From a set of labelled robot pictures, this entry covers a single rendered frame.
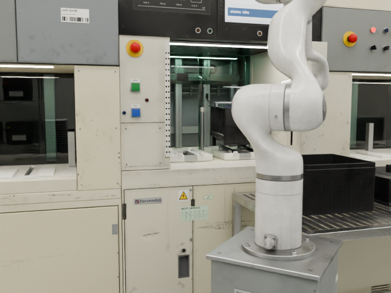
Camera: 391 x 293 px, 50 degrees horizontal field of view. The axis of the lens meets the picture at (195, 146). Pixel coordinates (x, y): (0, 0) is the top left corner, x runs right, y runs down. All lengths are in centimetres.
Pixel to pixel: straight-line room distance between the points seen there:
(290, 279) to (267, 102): 42
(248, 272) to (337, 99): 116
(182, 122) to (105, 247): 115
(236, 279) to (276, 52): 58
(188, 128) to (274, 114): 164
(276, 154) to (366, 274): 133
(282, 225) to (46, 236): 98
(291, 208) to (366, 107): 168
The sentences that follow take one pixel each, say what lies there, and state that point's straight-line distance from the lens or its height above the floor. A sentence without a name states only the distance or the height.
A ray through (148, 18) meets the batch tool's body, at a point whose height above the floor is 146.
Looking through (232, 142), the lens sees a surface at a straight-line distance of 201.
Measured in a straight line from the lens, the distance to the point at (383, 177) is 172.
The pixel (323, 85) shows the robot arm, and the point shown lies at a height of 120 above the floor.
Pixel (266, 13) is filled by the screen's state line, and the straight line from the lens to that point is 187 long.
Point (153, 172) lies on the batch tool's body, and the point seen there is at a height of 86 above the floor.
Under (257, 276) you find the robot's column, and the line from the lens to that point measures 104.
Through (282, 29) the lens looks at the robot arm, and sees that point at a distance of 114.
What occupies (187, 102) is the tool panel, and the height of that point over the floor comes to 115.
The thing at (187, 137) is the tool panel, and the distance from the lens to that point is 265.
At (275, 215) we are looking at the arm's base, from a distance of 106.
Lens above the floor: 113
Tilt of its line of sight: 6 degrees down
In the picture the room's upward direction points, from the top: straight up
